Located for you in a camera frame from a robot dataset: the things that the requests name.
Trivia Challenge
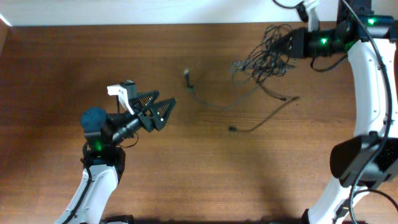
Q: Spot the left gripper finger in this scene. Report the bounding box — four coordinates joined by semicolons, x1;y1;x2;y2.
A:
134;90;159;111
150;98;177;131

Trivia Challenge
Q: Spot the right camera cable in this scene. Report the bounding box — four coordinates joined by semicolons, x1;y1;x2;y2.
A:
272;0;398;224

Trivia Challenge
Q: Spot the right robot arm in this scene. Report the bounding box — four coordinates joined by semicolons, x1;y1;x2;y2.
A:
273;1;397;223

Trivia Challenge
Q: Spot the left camera cable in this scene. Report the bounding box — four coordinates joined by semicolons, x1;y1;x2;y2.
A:
62;141;94;224

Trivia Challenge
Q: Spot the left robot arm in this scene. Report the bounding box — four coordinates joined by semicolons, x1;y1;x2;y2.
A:
56;90;177;223

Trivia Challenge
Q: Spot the braided black white cable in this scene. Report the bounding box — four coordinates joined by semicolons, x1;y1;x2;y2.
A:
183;23;298;111

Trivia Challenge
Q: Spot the camera cable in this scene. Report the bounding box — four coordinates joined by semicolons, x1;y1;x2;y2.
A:
62;141;94;224
272;0;398;224

